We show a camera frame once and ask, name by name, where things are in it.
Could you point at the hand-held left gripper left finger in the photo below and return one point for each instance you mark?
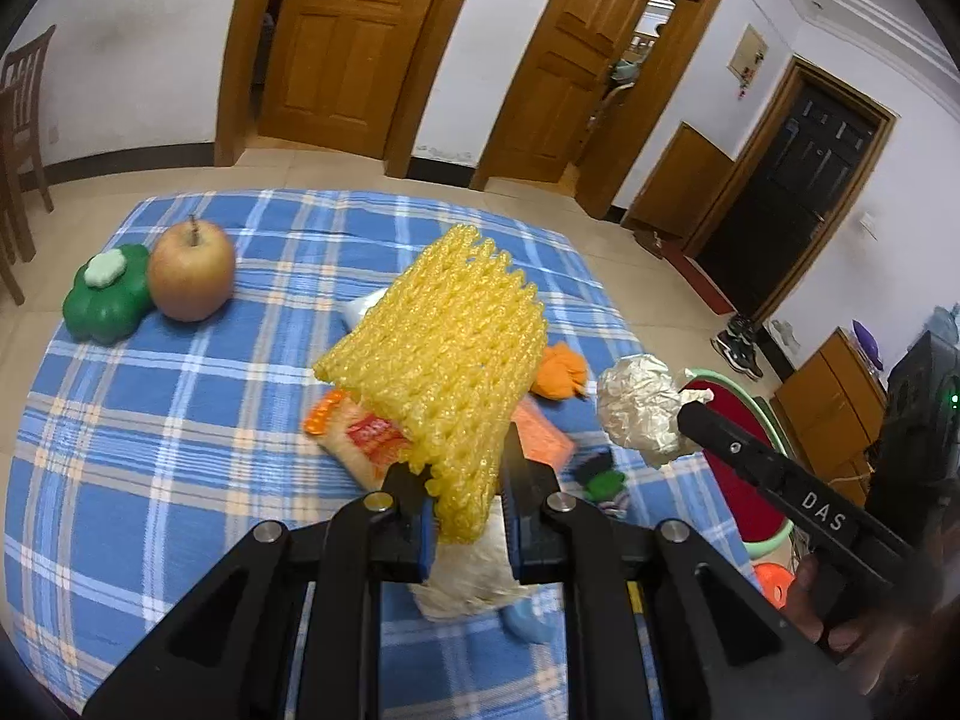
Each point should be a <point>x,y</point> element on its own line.
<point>409,532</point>

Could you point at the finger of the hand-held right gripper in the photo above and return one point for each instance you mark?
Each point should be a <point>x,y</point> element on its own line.
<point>750,457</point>

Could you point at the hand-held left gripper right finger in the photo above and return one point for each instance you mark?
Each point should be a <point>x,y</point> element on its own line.
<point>536,532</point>

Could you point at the red bin with green rim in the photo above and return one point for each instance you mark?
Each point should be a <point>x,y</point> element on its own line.
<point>742,495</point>

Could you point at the silver foil ball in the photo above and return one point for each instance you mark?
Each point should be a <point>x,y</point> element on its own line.
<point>637,405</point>

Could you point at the orange napkin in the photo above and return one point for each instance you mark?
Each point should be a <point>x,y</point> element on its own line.
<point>559,375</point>

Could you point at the yellow foam fruit net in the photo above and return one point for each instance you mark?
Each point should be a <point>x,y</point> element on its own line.
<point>442,360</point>

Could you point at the person's right hand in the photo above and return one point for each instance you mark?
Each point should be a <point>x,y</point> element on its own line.
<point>806,600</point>

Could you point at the white foam fruit net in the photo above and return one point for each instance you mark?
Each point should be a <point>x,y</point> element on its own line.
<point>465,577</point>

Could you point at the wooden sideboard cabinet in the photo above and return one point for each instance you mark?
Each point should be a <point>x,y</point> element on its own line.
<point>832,405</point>

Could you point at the green black small wrapper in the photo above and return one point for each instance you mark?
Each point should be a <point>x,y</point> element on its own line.
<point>600,480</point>

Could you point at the light blue plastic item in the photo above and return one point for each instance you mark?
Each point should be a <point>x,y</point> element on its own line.
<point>529,622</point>

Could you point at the orange flat packet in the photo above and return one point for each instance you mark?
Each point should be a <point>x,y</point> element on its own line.
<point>544,439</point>

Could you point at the purple item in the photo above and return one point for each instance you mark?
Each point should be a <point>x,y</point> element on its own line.
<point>868,341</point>

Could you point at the white orange snack packet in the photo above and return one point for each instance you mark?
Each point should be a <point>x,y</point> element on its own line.
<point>360,439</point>

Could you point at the black white sneaker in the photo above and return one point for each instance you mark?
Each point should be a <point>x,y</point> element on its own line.
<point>739,349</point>

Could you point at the clear white plastic bag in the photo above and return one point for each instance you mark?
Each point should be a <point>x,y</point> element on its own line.
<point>364,311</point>

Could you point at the blue plaid tablecloth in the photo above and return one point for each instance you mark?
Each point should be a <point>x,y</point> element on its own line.
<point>187,427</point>

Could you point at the black entrance door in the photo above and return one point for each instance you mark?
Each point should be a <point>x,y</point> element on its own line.
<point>795,187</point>

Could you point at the low wooden shoe cabinet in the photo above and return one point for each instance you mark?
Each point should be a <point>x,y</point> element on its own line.
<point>679,180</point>

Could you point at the red yellow apple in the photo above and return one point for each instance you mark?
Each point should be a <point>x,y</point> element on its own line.
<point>191,270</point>

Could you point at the green toy bell pepper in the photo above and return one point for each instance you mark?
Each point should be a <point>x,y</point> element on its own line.
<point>105,311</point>

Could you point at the wooden panel door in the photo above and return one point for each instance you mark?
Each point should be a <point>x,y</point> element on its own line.
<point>570,60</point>
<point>337,45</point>

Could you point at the brown wooden chair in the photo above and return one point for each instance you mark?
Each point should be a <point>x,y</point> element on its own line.
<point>26,127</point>

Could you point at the beige wall box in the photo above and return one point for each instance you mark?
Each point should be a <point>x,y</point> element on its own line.
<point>748,56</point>

